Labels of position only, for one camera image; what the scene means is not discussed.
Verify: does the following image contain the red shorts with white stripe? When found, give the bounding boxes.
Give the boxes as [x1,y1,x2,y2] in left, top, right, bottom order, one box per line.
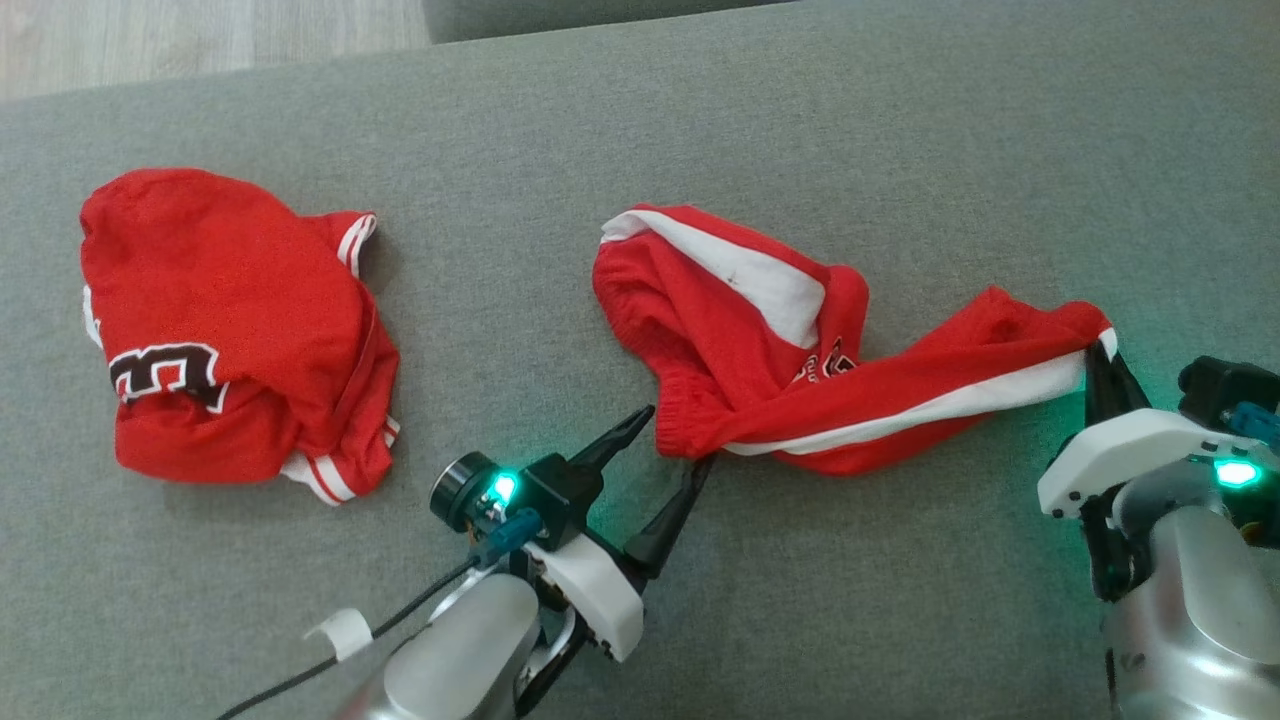
[591,203,1120,477]

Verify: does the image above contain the white tape tag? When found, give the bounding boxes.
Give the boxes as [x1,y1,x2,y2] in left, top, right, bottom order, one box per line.
[305,607,374,662]

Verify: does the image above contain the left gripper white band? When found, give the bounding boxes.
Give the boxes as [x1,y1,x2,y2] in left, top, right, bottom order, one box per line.
[524,404,718,663]

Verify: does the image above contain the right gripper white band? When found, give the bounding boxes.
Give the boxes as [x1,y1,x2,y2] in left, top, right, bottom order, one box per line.
[1037,344,1280,601]

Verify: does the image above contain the grey sofa seat cushion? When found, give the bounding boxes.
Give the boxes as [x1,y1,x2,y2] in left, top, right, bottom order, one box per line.
[420,0,801,46]

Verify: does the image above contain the red numbered basketball jersey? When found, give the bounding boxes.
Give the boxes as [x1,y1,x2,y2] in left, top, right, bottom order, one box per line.
[79,167,402,507]

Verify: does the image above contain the large grey sofa ottoman cushion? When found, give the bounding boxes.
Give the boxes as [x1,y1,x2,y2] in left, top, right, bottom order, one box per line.
[0,0,1280,720]

